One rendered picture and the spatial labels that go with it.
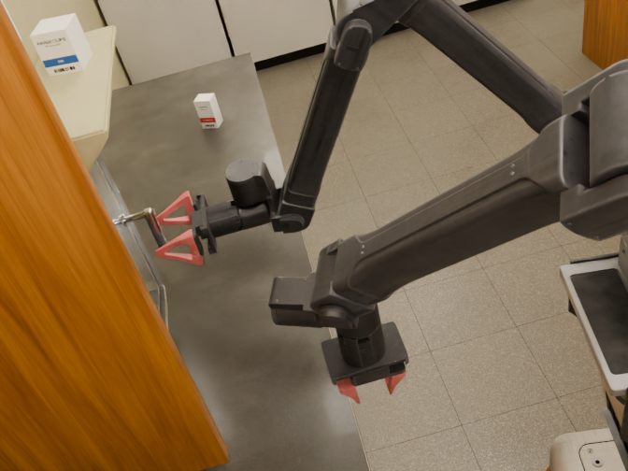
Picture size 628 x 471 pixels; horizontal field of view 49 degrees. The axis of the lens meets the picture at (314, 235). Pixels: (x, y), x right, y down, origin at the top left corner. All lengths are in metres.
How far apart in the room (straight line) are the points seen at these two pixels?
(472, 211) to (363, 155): 2.77
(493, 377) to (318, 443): 1.28
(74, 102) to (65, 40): 0.10
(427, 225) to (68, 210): 0.40
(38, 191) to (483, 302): 1.98
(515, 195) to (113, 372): 0.62
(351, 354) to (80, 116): 0.44
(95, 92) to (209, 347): 0.57
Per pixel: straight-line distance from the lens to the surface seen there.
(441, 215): 0.60
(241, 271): 1.44
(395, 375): 0.91
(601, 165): 0.49
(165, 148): 1.92
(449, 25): 0.99
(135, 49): 4.18
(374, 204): 3.03
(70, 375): 0.99
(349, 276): 0.71
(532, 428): 2.25
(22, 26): 1.10
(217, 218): 1.22
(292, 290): 0.83
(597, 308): 1.14
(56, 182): 0.79
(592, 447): 1.90
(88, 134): 0.85
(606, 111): 0.51
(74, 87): 0.97
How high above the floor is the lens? 1.88
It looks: 40 degrees down
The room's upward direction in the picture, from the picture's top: 15 degrees counter-clockwise
